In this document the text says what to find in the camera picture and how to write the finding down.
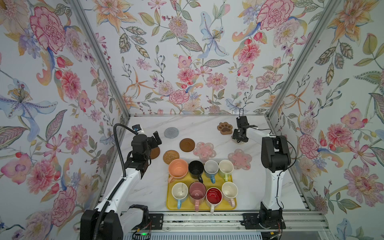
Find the woven rattan round coaster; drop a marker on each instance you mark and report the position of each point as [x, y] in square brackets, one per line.
[170, 155]

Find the brown wooden round coaster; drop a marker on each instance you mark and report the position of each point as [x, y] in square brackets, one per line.
[155, 153]

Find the dusty pink mug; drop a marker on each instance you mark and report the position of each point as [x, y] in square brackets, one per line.
[197, 194]

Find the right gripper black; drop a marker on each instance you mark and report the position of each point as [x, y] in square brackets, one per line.
[235, 135]

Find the white mug blue handle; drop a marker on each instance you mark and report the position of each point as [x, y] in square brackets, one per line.
[211, 168]

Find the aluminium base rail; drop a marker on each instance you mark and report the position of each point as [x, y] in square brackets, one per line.
[296, 225]

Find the dark brown round coaster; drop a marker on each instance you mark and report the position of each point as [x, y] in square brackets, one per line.
[187, 145]

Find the black mug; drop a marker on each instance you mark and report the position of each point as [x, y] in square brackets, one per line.
[196, 170]

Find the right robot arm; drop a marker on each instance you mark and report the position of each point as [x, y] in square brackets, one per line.
[276, 159]

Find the pink flower coaster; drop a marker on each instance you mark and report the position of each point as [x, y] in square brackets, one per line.
[240, 159]
[204, 151]

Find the orange mug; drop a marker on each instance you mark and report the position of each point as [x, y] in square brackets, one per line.
[178, 169]

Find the yellow tray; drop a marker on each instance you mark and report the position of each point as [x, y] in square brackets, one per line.
[187, 205]

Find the cream mug pink handle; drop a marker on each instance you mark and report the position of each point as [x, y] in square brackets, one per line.
[230, 192]

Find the brown paw coaster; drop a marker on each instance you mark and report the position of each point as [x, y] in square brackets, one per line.
[225, 128]

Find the red interior white mug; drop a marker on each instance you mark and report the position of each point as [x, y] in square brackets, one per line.
[214, 198]

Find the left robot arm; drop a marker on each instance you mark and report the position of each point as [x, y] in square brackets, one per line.
[111, 218]

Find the grey round coaster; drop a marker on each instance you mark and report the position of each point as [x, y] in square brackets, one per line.
[171, 132]

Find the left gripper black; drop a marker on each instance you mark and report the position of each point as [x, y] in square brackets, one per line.
[157, 139]

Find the white mug green handle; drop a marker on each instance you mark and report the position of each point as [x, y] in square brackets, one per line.
[226, 169]

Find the cream mug blue handle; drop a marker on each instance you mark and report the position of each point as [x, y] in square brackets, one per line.
[180, 192]

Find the patterned round white coaster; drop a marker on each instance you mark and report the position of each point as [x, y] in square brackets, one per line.
[239, 139]

